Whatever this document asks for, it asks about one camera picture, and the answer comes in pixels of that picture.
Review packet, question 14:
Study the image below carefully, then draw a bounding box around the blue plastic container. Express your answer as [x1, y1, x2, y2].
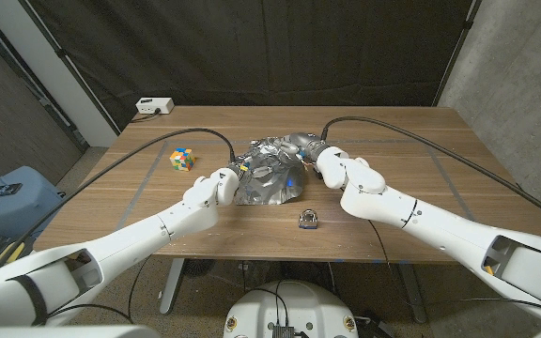
[0, 165, 68, 238]

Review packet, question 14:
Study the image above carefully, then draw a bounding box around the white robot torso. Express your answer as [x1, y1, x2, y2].
[222, 280, 360, 338]

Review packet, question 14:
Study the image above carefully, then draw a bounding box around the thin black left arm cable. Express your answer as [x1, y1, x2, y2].
[44, 255, 152, 325]

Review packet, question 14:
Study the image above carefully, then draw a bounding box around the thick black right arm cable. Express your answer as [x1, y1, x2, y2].
[320, 115, 541, 231]

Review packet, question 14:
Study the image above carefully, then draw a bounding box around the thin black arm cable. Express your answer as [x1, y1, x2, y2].
[367, 219, 541, 311]
[44, 255, 152, 325]

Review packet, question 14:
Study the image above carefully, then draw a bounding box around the black ribbed round object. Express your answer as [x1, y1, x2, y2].
[183, 258, 215, 278]

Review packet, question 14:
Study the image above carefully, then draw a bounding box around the black backdrop stand pole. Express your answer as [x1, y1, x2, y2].
[432, 0, 483, 107]
[19, 0, 121, 135]

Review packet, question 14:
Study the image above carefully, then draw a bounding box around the black power strip cable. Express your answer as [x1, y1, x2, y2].
[129, 108, 162, 124]

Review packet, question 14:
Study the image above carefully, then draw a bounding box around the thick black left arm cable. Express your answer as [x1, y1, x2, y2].
[0, 127, 238, 271]

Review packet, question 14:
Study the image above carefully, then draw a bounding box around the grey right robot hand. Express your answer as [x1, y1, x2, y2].
[277, 131, 332, 163]

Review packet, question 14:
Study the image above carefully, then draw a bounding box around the grey tape outline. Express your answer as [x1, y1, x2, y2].
[105, 138, 502, 264]

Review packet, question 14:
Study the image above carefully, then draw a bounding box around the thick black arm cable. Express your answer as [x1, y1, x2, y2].
[320, 115, 541, 231]
[0, 127, 238, 271]

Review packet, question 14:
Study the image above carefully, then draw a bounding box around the white robot shoulder cover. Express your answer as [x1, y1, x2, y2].
[0, 324, 162, 338]

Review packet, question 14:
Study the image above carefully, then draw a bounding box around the black torso cable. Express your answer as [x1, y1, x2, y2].
[246, 281, 291, 326]

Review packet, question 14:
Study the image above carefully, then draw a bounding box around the aluminum foil sheet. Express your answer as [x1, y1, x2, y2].
[234, 135, 307, 207]

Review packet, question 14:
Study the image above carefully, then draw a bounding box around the colourful cube toy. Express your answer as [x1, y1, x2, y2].
[169, 146, 197, 173]

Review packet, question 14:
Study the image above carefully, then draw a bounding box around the black slipper yellow insole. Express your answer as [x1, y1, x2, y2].
[0, 241, 25, 264]

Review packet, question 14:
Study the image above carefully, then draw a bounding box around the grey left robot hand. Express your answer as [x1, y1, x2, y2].
[225, 157, 271, 189]

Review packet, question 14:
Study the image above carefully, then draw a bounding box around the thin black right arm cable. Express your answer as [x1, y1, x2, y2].
[367, 219, 541, 311]

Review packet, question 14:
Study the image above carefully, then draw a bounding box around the small foil-wrapped object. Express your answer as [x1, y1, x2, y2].
[298, 208, 319, 230]

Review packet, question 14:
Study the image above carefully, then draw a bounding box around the white power strip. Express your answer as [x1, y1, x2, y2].
[134, 97, 176, 115]

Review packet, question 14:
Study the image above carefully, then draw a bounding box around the grey table leg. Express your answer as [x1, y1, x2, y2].
[396, 262, 429, 325]
[159, 257, 186, 315]

